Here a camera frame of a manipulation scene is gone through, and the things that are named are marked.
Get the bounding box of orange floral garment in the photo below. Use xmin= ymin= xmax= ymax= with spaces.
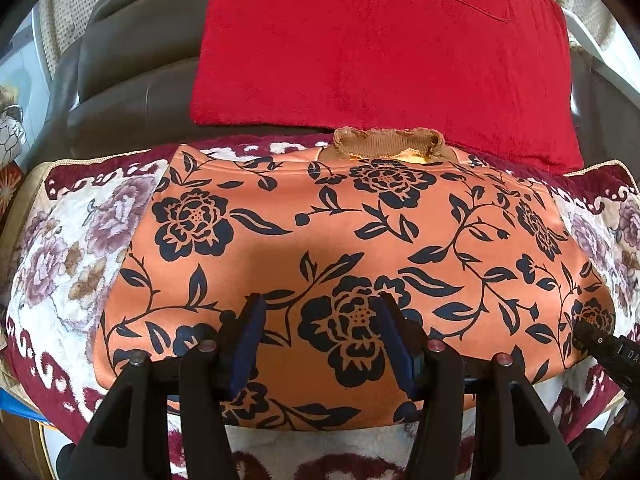
xmin=94 ymin=144 xmax=615 ymax=430

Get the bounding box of floral plush blanket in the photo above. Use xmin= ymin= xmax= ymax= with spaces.
xmin=2 ymin=128 xmax=639 ymax=479

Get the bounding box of red pillow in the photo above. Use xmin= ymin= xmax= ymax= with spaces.
xmin=191 ymin=0 xmax=584 ymax=174

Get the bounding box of white patterned curtain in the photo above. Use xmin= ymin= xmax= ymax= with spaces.
xmin=34 ymin=0 xmax=222 ymax=76

